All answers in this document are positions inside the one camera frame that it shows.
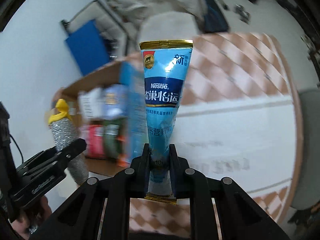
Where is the chrome dumbbell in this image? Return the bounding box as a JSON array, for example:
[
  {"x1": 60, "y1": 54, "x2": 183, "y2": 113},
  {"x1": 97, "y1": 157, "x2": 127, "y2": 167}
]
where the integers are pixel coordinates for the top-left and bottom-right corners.
[{"x1": 234, "y1": 4, "x2": 251, "y2": 24}]

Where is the person's left hand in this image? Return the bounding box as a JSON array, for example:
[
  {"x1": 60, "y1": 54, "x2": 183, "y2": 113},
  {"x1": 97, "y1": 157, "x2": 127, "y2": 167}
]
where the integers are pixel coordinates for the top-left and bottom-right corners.
[{"x1": 11, "y1": 195, "x2": 53, "y2": 239}]

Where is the silver yellow scrubbing sponge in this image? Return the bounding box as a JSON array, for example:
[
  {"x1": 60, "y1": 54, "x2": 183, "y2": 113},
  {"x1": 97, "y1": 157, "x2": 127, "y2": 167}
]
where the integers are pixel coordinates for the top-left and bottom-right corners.
[{"x1": 48, "y1": 99, "x2": 89, "y2": 186}]

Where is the white ONMAX tissue pack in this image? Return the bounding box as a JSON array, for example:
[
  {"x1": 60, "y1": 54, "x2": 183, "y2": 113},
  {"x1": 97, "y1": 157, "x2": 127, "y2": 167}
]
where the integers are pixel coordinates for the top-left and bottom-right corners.
[{"x1": 78, "y1": 87, "x2": 103, "y2": 121}]

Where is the light blue tissue pack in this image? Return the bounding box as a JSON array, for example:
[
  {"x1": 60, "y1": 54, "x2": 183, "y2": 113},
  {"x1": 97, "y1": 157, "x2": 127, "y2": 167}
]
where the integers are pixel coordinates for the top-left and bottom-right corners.
[{"x1": 103, "y1": 84, "x2": 129, "y2": 120}]

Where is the blue Nestle milk powder sachet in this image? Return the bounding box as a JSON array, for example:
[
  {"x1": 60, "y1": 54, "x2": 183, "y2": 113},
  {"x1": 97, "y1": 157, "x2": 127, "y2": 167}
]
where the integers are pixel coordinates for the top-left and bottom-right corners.
[{"x1": 139, "y1": 40, "x2": 193, "y2": 203}]

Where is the checkered printed tablecloth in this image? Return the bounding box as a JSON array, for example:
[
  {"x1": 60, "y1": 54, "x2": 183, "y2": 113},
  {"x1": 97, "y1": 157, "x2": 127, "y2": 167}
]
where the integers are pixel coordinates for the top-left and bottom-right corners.
[{"x1": 169, "y1": 33, "x2": 303, "y2": 222}]

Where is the blue flat board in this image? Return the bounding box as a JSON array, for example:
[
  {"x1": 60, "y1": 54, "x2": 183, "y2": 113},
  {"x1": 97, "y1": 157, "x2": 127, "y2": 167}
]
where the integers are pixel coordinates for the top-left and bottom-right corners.
[{"x1": 65, "y1": 20, "x2": 110, "y2": 76}]

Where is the cardboard box with blue print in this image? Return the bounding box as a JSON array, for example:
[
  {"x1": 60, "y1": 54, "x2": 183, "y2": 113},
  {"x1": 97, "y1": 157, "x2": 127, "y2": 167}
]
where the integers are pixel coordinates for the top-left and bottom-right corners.
[{"x1": 47, "y1": 53, "x2": 148, "y2": 177}]

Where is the red snack packet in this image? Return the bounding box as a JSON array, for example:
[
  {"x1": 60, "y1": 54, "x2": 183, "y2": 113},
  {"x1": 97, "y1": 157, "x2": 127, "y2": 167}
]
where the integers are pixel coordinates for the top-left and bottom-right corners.
[{"x1": 80, "y1": 125, "x2": 106, "y2": 159}]

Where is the grey chair right side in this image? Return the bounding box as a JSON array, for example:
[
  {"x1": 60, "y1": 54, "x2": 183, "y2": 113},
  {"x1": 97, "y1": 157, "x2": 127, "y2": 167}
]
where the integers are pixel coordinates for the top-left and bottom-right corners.
[{"x1": 291, "y1": 88, "x2": 319, "y2": 210}]

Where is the orange snack packet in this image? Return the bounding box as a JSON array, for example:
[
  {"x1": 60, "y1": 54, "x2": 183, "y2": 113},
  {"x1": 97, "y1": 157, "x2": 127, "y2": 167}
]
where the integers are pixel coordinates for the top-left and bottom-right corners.
[{"x1": 117, "y1": 135, "x2": 130, "y2": 168}]

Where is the green snack packet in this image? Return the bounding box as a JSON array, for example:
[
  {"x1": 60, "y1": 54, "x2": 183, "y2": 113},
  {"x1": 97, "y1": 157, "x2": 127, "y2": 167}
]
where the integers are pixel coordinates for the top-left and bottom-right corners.
[{"x1": 103, "y1": 118, "x2": 125, "y2": 159}]

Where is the grey padded chair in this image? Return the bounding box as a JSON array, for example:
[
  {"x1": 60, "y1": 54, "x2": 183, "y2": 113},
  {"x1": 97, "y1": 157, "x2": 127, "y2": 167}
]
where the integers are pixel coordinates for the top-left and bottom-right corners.
[{"x1": 137, "y1": 11, "x2": 200, "y2": 44}]

